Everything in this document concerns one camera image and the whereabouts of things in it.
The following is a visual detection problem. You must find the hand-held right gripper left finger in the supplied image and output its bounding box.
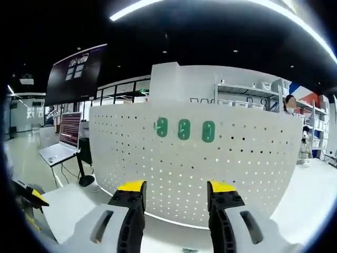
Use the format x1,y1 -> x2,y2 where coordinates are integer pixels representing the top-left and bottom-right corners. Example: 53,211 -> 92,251
56,179 -> 147,253

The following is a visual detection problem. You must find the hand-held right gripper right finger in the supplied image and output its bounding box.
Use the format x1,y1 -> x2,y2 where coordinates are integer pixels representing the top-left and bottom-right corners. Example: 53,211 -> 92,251
206,180 -> 295,253

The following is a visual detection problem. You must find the white pegboard mounting plate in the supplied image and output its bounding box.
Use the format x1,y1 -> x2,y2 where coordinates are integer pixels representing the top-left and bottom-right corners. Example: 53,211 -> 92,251
88,103 -> 303,229

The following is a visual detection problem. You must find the open silver laptop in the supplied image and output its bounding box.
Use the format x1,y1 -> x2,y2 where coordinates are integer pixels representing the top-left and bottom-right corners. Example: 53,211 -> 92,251
38,111 -> 83,167

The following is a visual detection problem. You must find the white metal shelving rack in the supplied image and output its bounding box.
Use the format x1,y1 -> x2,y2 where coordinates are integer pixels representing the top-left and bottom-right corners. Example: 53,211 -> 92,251
214,77 -> 330,159

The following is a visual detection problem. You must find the long ceiling light strip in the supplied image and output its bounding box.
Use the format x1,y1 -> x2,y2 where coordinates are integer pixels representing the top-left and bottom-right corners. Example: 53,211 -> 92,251
108,0 -> 337,62

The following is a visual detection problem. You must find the large black wall display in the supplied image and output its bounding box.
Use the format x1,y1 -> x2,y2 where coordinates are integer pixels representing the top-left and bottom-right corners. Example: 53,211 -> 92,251
45,43 -> 108,106

